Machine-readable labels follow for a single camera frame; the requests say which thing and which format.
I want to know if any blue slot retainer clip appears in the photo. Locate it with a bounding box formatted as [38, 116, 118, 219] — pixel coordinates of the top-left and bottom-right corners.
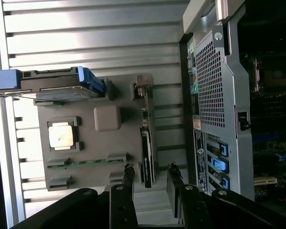
[218, 142, 229, 158]
[216, 175, 231, 190]
[211, 156, 229, 171]

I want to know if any black expansion slot blue latch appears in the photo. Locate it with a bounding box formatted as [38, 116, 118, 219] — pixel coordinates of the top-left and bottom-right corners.
[275, 150, 286, 163]

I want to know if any green RAM stick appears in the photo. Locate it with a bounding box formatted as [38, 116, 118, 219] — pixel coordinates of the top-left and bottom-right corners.
[47, 158, 127, 167]

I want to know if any silver CPU chip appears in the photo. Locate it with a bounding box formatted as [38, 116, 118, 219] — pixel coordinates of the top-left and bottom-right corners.
[48, 122, 73, 150]

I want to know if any green motherboard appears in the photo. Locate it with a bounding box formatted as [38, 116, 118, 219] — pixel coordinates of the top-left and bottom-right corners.
[249, 53, 286, 206]

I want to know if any white expansion slot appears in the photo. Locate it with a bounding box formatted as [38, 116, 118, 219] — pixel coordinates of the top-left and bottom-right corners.
[254, 176, 277, 185]

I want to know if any CPU socket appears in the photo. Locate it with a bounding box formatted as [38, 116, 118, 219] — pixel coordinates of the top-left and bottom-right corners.
[251, 53, 286, 94]

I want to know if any open PC case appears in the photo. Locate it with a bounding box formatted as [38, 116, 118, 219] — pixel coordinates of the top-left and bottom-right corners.
[178, 0, 286, 217]

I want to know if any hard disk in blue caddy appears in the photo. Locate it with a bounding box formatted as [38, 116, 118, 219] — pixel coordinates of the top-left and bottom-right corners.
[0, 66, 105, 98]

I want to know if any grey parts rack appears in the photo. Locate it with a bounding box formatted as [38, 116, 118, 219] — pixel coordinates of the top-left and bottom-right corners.
[33, 71, 158, 191]

